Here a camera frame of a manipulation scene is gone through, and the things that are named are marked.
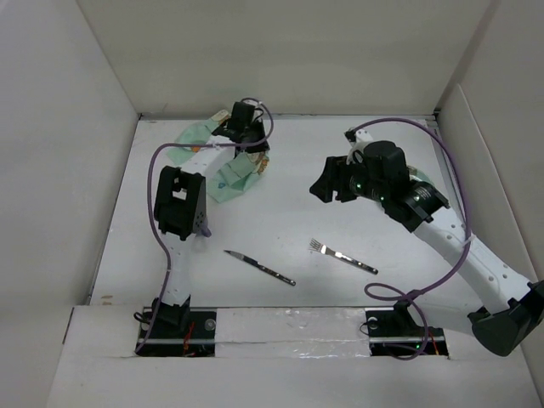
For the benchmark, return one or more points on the light green floral plate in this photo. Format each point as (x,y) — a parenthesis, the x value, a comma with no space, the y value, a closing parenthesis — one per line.
(418,175)

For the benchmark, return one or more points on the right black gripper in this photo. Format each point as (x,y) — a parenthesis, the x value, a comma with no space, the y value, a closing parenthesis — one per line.
(323,187)

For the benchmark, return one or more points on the green cartoon print cloth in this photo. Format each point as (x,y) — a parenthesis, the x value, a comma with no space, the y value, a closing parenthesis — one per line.
(237,176)

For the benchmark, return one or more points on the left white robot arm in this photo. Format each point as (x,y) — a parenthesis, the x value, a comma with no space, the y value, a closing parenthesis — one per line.
(219,158)

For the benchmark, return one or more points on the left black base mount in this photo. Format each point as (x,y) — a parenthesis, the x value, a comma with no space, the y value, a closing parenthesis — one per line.
(196,339)

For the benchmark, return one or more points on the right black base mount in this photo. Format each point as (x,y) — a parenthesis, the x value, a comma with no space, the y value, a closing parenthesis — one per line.
(391,331)

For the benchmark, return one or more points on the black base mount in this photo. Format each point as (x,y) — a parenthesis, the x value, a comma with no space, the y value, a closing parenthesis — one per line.
(391,331)
(196,339)

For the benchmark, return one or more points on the purple ceramic mug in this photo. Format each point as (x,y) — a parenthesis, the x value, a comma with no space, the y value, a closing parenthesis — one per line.
(202,236)

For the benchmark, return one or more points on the steel fork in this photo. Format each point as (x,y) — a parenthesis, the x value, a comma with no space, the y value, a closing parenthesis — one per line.
(316,246)

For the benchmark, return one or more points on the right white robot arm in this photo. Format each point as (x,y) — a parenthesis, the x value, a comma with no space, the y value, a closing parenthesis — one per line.
(501,307)

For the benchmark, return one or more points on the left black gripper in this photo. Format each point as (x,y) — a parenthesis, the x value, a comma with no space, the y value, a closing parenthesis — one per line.
(263,146)

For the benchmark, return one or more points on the steel table knife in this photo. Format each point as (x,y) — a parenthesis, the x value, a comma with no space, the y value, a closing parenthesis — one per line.
(254,263)

